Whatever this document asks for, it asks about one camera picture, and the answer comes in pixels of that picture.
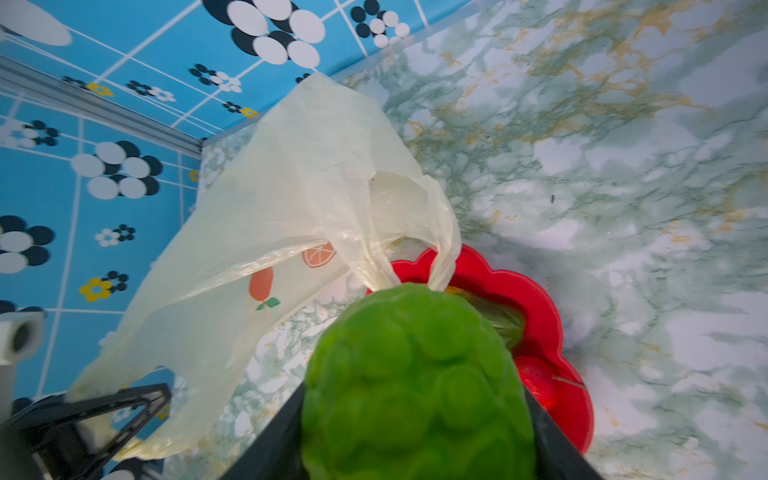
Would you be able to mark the red flower-shaped plate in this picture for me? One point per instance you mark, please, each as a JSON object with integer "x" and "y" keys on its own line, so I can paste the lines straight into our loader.
{"x": 543, "y": 338}

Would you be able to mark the green fruit in plate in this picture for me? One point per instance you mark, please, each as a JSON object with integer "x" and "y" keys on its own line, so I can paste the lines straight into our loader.
{"x": 508, "y": 322}

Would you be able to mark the green custard apple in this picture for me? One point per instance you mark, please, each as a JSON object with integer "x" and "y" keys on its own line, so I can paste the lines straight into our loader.
{"x": 411, "y": 383}

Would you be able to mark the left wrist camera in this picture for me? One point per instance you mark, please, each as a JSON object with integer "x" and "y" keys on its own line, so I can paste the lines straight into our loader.
{"x": 22, "y": 335}

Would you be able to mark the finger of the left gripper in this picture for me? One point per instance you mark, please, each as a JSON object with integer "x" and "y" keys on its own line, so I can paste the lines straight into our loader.
{"x": 56, "y": 439}

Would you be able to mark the red yellow mango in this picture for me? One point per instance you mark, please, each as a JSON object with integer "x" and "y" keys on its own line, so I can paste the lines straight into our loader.
{"x": 538, "y": 377}

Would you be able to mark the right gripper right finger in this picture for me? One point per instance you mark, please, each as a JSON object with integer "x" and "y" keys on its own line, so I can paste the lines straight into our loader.
{"x": 556, "y": 457}

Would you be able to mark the left aluminium corner post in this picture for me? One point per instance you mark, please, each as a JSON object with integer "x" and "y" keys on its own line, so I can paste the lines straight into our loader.
{"x": 54, "y": 92}

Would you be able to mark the translucent cream plastic bag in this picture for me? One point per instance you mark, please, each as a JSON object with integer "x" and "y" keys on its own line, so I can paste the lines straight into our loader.
{"x": 322, "y": 188}

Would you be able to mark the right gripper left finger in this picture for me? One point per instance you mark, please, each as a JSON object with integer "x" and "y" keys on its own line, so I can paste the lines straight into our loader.
{"x": 276, "y": 452}

